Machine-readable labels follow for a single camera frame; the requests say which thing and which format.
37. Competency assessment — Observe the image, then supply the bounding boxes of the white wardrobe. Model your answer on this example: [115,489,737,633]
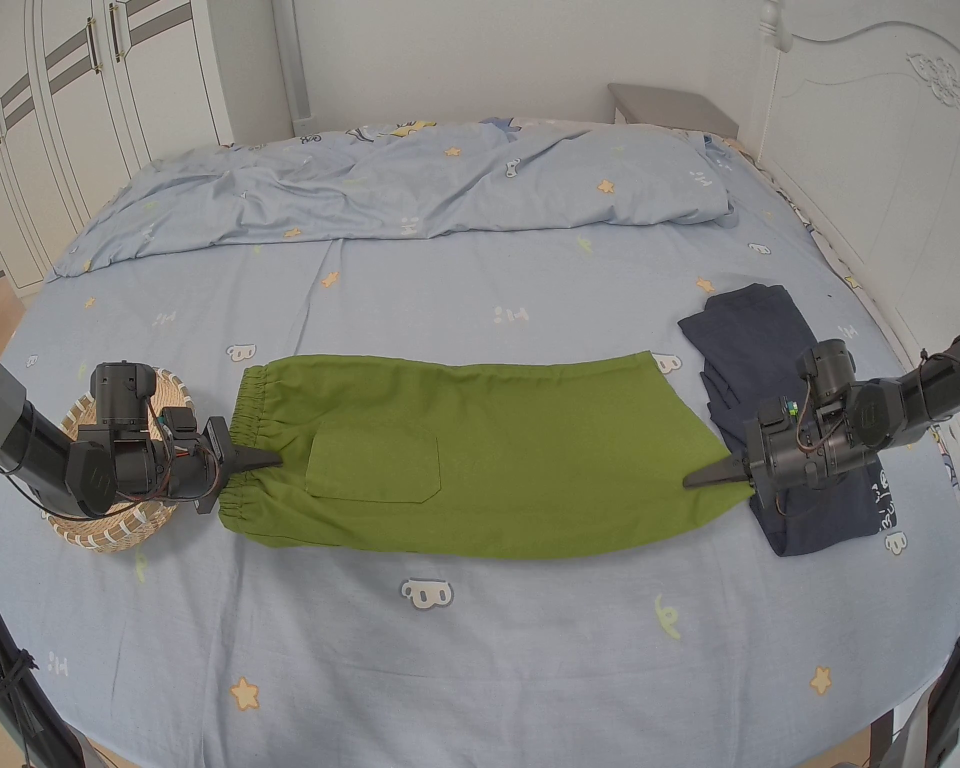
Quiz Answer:
[0,0,235,294]

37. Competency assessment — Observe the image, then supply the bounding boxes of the grey wall pipe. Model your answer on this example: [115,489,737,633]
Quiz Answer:
[280,0,313,130]

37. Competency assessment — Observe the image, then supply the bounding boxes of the grey bedside table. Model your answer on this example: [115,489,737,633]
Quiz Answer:
[607,82,741,141]

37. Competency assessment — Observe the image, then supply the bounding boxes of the dark blue garment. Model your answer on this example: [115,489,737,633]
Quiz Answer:
[677,283,898,558]

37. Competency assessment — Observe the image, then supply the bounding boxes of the white cord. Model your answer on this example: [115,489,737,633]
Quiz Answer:
[756,45,781,168]

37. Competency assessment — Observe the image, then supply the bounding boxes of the pale blue quilt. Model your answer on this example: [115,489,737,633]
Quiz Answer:
[46,120,740,281]

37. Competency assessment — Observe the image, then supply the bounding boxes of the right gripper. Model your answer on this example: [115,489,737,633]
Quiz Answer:
[742,418,868,513]

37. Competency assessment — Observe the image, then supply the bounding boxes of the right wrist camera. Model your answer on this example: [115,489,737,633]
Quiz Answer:
[756,396,801,440]

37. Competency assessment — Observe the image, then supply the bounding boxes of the bed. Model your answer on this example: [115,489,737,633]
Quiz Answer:
[0,0,960,768]

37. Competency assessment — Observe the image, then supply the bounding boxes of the black cable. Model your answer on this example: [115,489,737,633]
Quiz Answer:
[0,465,181,522]

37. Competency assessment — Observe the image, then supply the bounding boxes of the round woven basket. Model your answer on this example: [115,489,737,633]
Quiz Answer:
[46,365,204,555]

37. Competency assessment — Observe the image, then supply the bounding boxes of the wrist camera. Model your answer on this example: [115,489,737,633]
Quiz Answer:
[159,407,200,453]
[756,396,801,440]

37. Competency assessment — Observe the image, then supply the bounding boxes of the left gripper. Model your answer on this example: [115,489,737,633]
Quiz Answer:
[112,416,231,519]

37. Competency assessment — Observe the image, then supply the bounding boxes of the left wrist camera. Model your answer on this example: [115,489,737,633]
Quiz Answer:
[159,407,200,453]

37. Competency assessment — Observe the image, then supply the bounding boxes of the white printed pillow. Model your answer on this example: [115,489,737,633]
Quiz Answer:
[296,114,526,144]

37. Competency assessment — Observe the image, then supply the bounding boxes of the green shorts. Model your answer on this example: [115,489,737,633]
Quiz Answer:
[217,351,755,562]

